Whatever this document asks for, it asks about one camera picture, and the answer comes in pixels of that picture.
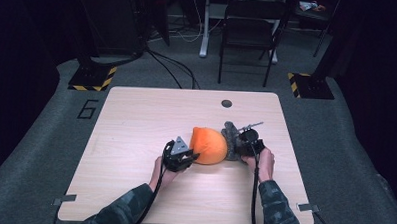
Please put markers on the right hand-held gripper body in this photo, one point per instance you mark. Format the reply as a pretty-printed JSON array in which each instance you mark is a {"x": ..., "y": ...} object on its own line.
[{"x": 250, "y": 144}]

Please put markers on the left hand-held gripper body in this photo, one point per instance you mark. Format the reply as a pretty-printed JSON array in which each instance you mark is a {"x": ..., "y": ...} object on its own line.
[{"x": 175, "y": 158}]

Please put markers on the grey fuzzy cloth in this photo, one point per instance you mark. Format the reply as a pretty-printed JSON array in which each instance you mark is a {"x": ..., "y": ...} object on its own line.
[{"x": 231, "y": 139}]

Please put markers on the person's left hand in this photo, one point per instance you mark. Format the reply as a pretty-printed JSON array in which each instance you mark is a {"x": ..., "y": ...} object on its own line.
[{"x": 162, "y": 177}]

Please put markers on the person's right hand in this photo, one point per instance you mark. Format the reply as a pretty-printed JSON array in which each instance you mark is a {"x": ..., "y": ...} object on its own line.
[{"x": 264, "y": 166}]

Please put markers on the black table grommet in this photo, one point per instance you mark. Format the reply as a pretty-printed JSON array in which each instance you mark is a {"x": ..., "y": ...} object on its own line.
[{"x": 226, "y": 103}]

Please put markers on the black yellow-striped stand base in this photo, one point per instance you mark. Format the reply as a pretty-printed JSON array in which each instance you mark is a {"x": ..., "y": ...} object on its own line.
[
  {"x": 312, "y": 86},
  {"x": 92, "y": 78}
]

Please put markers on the grey tape strip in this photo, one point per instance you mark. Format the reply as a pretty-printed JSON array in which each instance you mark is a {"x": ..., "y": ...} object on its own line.
[
  {"x": 309, "y": 207},
  {"x": 65, "y": 199}
]

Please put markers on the black folding chair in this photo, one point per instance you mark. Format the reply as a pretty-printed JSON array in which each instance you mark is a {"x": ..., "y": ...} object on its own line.
[{"x": 252, "y": 34}]

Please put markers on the white desk leg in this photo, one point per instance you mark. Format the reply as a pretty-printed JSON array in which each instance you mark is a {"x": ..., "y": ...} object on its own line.
[{"x": 205, "y": 32}]

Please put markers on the dark cabinet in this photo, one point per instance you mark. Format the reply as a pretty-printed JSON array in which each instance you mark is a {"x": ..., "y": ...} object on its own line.
[{"x": 113, "y": 22}]

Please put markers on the colourful clutter on dark table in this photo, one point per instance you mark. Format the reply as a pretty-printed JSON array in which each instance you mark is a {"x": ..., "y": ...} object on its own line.
[{"x": 311, "y": 6}]

